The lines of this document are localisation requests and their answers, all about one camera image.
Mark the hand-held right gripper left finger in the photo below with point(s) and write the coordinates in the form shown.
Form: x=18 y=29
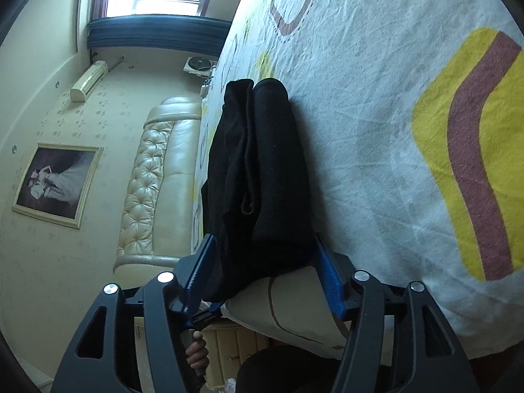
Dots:
x=200 y=270

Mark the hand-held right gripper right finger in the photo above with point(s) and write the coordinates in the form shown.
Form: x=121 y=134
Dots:
x=329 y=278

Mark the black pants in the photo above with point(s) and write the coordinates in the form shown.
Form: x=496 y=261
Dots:
x=266 y=172

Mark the person's left hand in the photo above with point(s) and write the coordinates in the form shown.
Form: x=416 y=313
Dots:
x=198 y=356

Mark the cream nightstand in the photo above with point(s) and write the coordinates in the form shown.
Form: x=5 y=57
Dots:
x=237 y=348

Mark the cream tufted leather headboard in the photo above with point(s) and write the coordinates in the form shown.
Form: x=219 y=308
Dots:
x=163 y=180

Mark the person's leg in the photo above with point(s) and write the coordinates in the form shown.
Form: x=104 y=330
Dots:
x=286 y=372

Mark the white printed bed sheet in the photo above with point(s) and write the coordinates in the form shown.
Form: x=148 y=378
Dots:
x=368 y=90

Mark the small white fan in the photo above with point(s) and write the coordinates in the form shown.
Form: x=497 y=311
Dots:
x=198 y=66

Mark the white air conditioner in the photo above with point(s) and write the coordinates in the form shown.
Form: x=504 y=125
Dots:
x=88 y=82

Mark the dark blue curtain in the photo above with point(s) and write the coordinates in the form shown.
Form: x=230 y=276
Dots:
x=163 y=35

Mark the framed wall photo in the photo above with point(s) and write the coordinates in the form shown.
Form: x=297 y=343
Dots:
x=57 y=184

